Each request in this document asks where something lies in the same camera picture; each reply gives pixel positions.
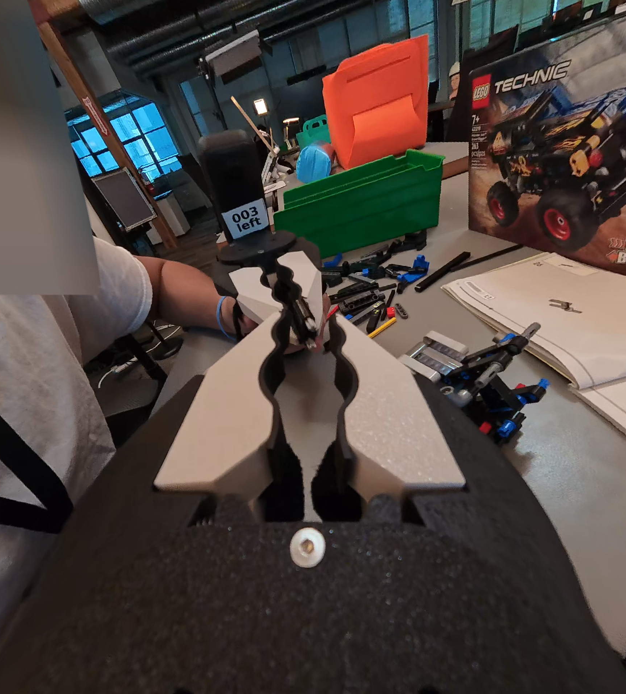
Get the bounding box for person's left hand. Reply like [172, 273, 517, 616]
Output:
[234, 304, 332, 357]

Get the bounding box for dark framed screen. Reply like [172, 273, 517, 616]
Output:
[92, 168, 158, 233]

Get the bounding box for green plastic bin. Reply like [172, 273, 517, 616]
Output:
[273, 149, 446, 258]

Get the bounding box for pile of loose lego pieces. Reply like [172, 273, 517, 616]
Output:
[321, 230, 433, 334]

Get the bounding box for thin long black lego axle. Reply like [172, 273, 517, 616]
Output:
[465, 244, 525, 272]

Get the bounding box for black harness strap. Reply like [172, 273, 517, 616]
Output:
[0, 380, 75, 535]

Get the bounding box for small black lego assembly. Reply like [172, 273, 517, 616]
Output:
[286, 293, 341, 350]

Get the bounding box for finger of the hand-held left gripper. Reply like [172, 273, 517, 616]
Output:
[229, 266, 288, 322]
[279, 251, 326, 343]

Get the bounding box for lego instruction booklet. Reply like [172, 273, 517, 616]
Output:
[442, 252, 626, 462]

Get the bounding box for long black lego beam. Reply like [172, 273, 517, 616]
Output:
[414, 251, 472, 294]

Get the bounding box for lego set box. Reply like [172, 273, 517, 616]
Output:
[467, 5, 626, 283]

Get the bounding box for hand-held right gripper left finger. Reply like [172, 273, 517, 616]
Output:
[153, 313, 305, 521]

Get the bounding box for studio light panel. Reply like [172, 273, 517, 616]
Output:
[202, 30, 264, 77]

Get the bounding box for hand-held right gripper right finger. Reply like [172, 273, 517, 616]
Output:
[313, 313, 467, 521]

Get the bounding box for wooden post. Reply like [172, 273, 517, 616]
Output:
[37, 22, 178, 250]

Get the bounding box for partly built lego model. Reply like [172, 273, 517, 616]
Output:
[398, 321, 551, 446]

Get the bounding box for blue wristband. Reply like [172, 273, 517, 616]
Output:
[215, 295, 238, 343]

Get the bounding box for paned window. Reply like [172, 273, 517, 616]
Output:
[66, 100, 181, 180]

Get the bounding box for person's left forearm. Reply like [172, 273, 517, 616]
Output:
[138, 255, 238, 343]

